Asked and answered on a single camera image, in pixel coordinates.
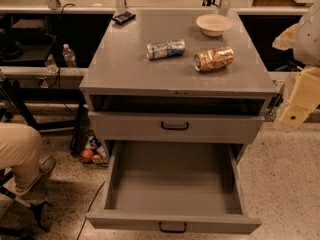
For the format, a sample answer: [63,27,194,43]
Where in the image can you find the clear water bottle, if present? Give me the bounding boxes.
[62,44,77,68]

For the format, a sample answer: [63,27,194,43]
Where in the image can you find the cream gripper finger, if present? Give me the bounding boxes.
[279,66,320,128]
[272,24,298,51]

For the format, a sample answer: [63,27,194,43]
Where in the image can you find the orange soda can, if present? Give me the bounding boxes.
[194,47,234,72]

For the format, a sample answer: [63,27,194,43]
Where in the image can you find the grey sneaker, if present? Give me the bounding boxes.
[13,156,56,196]

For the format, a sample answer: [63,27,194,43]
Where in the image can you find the closed grey upper drawer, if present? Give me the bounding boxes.
[89,112,264,144]

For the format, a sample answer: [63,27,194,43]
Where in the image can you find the person leg khaki trousers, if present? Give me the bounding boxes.
[0,122,43,189]

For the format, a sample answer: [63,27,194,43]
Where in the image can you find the white bowl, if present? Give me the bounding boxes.
[196,14,233,37]

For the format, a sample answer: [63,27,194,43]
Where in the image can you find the grey drawer cabinet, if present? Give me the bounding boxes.
[80,9,277,155]

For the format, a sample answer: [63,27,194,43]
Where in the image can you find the open grey lower drawer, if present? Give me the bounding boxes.
[87,141,261,235]

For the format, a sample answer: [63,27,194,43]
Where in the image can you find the silver blue soda can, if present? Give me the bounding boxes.
[146,39,186,60]

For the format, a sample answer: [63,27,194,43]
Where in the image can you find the black office chair base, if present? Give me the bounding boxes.
[0,168,52,240]

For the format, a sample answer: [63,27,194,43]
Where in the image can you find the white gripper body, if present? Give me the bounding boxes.
[293,2,320,66]

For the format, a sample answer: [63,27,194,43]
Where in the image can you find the black snack packet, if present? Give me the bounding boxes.
[112,11,136,25]

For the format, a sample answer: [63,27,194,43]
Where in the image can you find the basket of snacks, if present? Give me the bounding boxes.
[80,136,109,166]

